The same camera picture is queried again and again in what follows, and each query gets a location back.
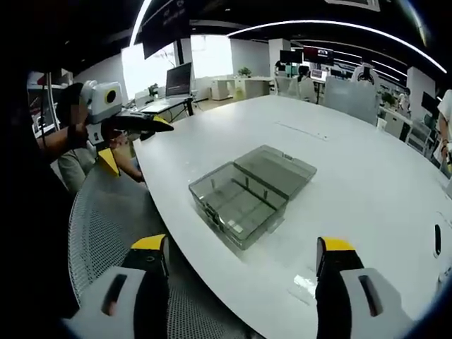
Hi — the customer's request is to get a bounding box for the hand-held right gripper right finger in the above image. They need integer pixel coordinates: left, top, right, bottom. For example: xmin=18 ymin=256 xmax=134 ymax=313
xmin=315 ymin=236 xmax=415 ymax=339

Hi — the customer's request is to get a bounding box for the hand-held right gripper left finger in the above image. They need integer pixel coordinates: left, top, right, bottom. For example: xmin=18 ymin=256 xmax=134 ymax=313
xmin=61 ymin=233 xmax=171 ymax=339

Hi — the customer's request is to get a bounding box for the transparent grey dual guide fixture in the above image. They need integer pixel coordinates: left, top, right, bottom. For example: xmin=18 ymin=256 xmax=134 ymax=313
xmin=188 ymin=144 xmax=318 ymax=252

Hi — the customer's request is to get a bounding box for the person's left hand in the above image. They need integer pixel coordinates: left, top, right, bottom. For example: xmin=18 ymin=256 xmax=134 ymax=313
xmin=66 ymin=123 xmax=90 ymax=149

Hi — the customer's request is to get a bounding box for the black-legged side desk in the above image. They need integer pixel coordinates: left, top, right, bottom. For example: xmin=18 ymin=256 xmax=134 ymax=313
xmin=136 ymin=95 xmax=196 ymax=123

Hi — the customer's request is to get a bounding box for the white mesh office chair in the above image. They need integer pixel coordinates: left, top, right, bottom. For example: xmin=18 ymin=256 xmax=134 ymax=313
xmin=66 ymin=168 xmax=250 ymax=339

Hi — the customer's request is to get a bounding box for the open laptop computer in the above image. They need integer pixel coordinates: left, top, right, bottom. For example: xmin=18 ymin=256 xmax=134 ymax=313
xmin=145 ymin=61 xmax=194 ymax=111

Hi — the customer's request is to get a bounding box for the dark hanging ceiling sign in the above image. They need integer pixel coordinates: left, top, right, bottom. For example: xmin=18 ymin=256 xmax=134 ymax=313
xmin=140 ymin=0 xmax=192 ymax=60

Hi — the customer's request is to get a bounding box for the white low cabinet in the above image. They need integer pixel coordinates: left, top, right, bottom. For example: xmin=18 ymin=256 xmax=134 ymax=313
xmin=210 ymin=76 xmax=273 ymax=102

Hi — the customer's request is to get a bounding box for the table power outlet flap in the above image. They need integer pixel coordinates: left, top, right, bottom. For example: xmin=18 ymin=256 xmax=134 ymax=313
xmin=274 ymin=121 xmax=331 ymax=141

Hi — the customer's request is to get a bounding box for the grey desk partition panel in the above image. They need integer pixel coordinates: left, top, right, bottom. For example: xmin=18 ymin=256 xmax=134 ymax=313
xmin=322 ymin=76 xmax=379 ymax=126

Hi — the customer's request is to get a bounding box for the curved ceiling light strip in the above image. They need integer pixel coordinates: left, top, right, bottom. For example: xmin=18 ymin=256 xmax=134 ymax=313
xmin=227 ymin=19 xmax=446 ymax=76

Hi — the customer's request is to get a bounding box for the white headrest office chair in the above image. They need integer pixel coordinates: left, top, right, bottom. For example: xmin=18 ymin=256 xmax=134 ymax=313
xmin=354 ymin=62 xmax=381 ymax=90

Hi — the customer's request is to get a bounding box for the black hanging cable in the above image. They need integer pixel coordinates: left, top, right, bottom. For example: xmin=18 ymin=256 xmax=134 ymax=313
xmin=39 ymin=70 xmax=50 ymax=149

